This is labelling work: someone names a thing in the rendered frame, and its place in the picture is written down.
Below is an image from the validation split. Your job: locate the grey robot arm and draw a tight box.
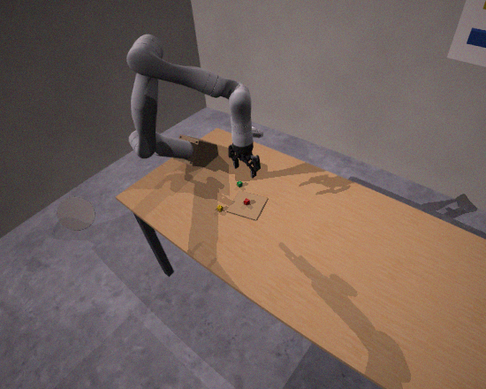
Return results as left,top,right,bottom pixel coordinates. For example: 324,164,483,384
127,34,263,159

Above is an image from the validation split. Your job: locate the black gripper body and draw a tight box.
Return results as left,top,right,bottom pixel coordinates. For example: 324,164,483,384
232,143,254,163

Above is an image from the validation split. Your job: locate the tan flat mat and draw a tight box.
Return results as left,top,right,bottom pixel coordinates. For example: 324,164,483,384
227,190,268,220

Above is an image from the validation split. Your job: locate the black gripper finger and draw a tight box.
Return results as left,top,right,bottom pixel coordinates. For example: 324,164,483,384
229,145,240,169
241,155,261,178

